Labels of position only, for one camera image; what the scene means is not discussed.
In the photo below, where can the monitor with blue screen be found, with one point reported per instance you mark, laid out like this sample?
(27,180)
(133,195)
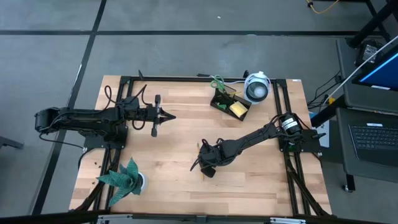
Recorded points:
(385,73)

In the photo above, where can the green potted plant white pot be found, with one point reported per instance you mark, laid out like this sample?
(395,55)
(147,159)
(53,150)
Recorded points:
(127,180)

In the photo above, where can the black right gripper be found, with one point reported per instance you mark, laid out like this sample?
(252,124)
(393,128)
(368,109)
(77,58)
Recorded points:
(213,154)

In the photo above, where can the black frame knob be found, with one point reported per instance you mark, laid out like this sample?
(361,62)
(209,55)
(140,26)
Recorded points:
(246,74)

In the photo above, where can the yellow sticky note pad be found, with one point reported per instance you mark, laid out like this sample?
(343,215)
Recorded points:
(238,109)

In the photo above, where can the white paper sheet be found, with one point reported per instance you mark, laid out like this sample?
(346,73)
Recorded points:
(326,141)

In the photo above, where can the yellow connector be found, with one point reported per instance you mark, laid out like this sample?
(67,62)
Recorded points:
(331,100)

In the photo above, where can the black keyboard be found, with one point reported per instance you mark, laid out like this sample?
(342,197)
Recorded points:
(379,143)

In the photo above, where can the black plug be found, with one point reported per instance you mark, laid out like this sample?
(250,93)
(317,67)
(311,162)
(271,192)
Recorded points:
(203,75)

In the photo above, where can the black crossbar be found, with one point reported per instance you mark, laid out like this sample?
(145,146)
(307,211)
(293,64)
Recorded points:
(46,218)

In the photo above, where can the black aluminium table frame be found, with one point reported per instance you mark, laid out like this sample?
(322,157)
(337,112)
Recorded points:
(186,79)

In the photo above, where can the white label sticker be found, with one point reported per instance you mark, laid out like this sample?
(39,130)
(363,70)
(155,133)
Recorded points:
(296,80)

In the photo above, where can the black power adapter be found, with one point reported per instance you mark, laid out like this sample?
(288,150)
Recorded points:
(368,51)

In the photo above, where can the black desk organizer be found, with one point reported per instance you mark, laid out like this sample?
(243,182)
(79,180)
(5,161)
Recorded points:
(222,100)

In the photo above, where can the black stand leg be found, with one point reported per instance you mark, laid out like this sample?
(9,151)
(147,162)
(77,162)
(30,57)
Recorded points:
(371,24)

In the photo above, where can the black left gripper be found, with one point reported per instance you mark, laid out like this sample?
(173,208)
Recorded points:
(146,113)

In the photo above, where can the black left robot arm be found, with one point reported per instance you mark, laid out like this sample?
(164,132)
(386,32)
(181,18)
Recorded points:
(87,116)

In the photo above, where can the small black camera box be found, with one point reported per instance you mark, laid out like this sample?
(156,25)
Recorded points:
(201,219)

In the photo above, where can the gray chair leg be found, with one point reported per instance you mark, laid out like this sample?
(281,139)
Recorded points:
(9,142)

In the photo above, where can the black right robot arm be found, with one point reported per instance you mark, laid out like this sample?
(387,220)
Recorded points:
(255,137)

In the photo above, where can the laptop computer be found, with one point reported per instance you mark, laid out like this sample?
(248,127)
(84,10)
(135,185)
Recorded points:
(345,62)

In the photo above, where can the white round desk lamp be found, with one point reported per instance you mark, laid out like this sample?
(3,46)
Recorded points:
(256,90)

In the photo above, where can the silver aluminium bracket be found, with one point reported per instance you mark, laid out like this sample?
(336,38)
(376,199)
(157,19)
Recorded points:
(115,219)
(287,221)

